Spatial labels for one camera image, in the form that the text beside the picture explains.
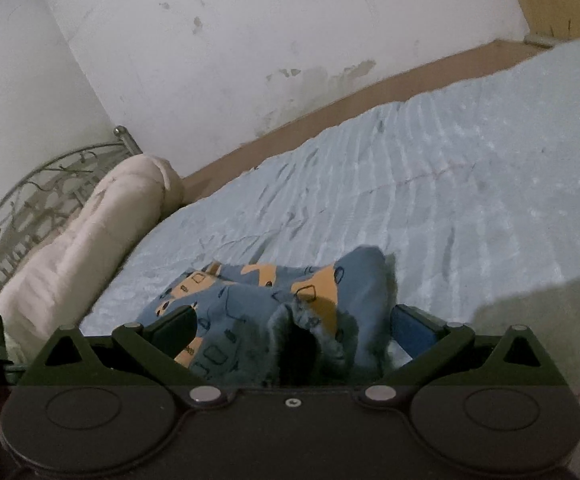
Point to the grey metal headboard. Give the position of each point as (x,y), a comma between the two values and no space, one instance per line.
(120,132)

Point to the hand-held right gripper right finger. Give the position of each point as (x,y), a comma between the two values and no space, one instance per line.
(412,329)

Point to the blue orange printed pants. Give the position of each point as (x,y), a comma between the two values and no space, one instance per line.
(250,300)

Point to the rolled beige quilt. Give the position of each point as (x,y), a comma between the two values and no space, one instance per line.
(85,240)

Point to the brown wooden bed frame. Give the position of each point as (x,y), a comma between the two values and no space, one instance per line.
(370,97)

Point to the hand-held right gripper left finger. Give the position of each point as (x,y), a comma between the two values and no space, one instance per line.
(176,329)

